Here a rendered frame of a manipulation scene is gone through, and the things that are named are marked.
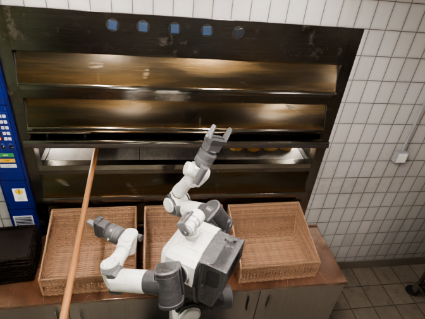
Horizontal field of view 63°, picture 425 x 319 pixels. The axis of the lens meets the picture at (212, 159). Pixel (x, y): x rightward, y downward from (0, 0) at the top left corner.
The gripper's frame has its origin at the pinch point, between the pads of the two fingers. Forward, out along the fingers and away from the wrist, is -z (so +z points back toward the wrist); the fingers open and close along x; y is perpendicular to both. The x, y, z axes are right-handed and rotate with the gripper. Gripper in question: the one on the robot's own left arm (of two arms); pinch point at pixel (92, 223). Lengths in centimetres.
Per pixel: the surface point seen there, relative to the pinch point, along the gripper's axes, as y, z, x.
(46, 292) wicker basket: -16, -28, 57
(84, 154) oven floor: 46, -48, 1
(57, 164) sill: 29, -54, 1
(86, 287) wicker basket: -3, -10, 56
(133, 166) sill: 54, -15, 2
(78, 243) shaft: -14.8, 4.5, -1.6
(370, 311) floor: 123, 166, 119
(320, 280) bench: 80, 118, 61
